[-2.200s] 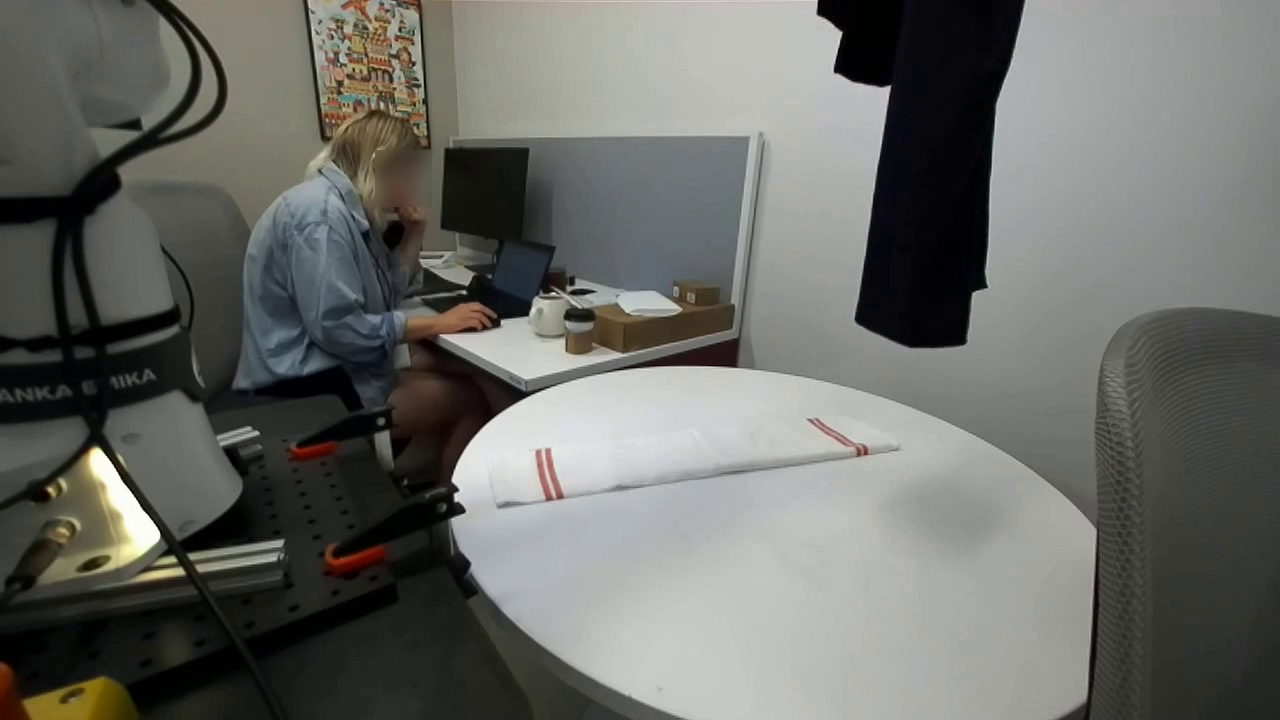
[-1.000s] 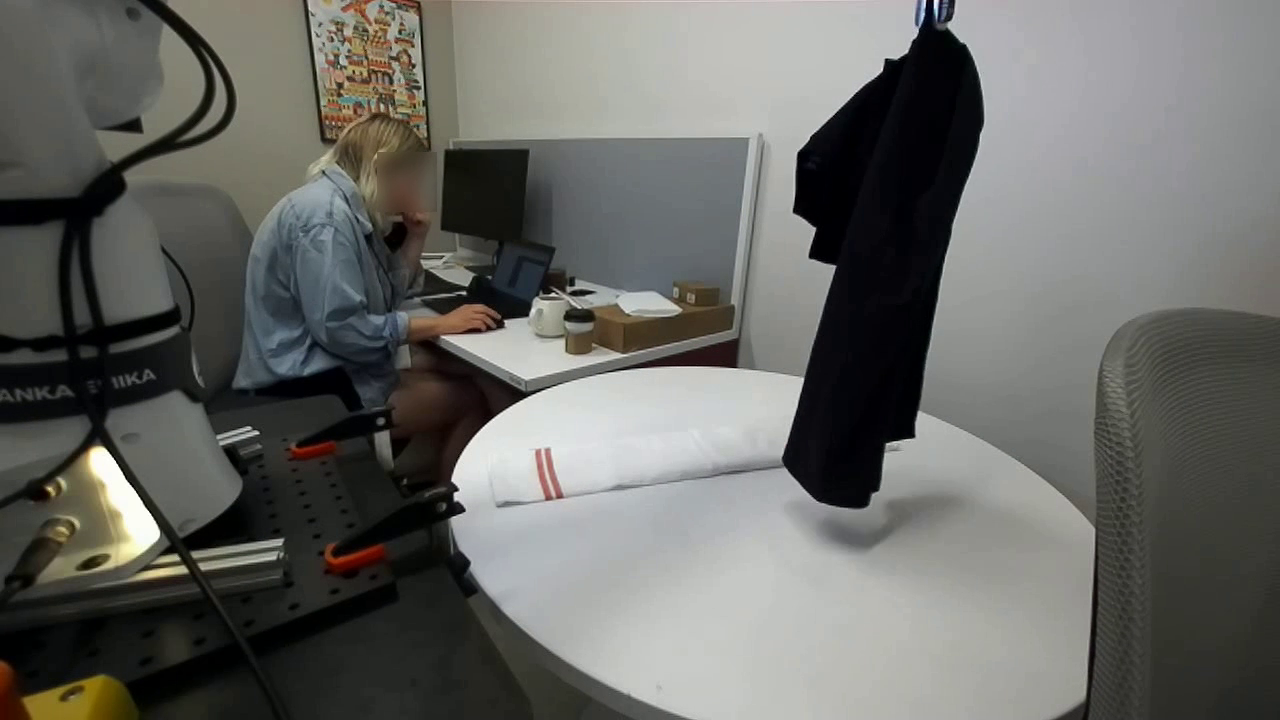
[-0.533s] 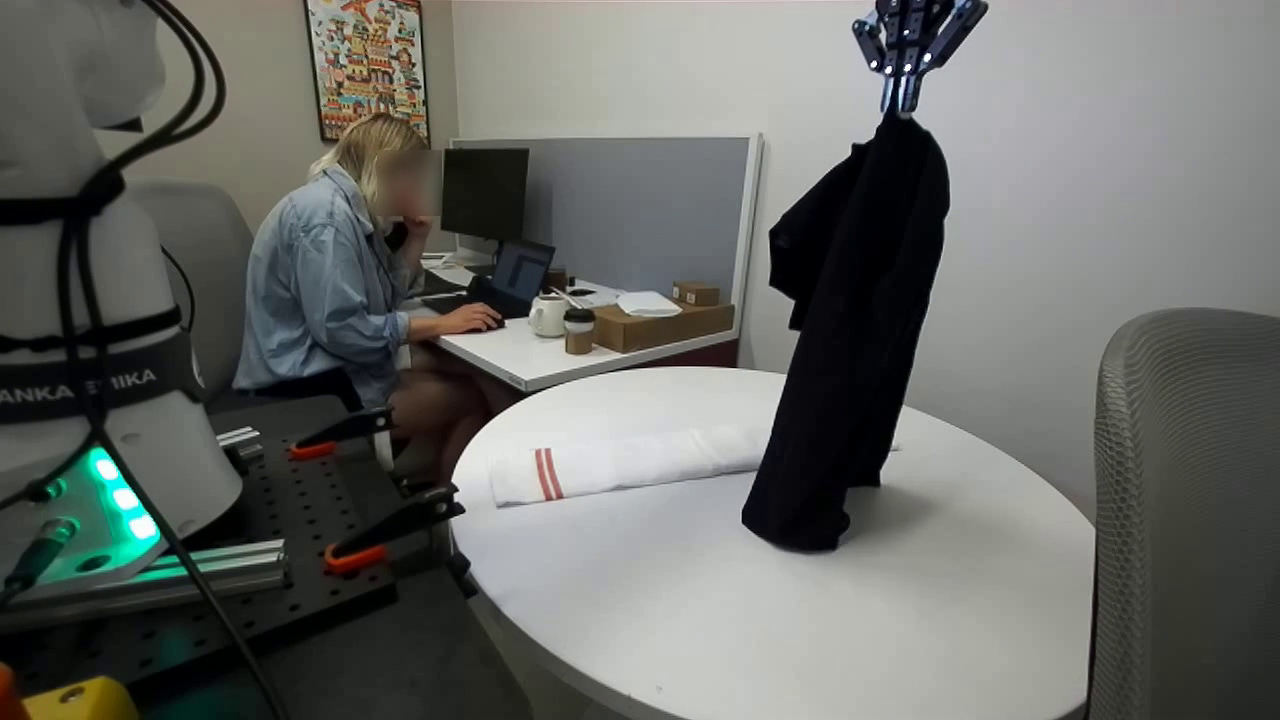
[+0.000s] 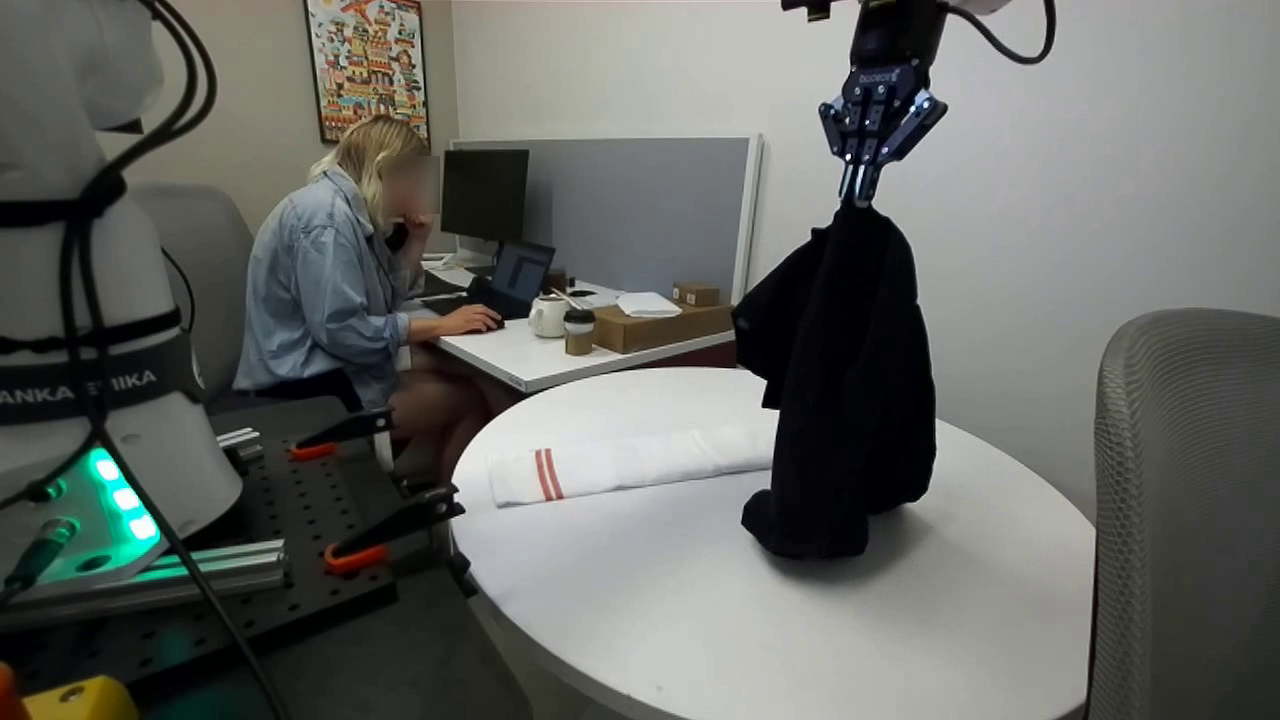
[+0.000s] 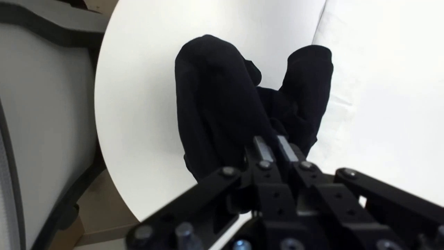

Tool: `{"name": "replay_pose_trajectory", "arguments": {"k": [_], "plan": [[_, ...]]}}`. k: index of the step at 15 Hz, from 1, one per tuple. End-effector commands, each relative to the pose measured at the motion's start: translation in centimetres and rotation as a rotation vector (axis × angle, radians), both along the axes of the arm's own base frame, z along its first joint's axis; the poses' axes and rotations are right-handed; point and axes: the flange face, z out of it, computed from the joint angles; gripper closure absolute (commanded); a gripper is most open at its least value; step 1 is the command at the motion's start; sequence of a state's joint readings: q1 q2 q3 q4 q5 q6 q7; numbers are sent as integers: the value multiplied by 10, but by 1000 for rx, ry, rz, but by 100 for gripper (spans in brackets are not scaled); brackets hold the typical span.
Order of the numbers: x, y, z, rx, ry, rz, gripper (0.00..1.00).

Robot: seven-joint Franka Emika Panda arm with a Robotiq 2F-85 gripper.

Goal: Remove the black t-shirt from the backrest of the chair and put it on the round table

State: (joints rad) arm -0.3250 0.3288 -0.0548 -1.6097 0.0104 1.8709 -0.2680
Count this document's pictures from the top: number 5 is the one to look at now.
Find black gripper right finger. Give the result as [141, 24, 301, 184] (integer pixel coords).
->
[276, 134, 444, 250]

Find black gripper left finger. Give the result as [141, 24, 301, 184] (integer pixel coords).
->
[124, 135, 284, 250]

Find white round table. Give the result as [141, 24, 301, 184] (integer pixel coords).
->
[92, 0, 444, 224]

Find grey mesh office chair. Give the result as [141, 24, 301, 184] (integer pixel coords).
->
[0, 0, 111, 250]

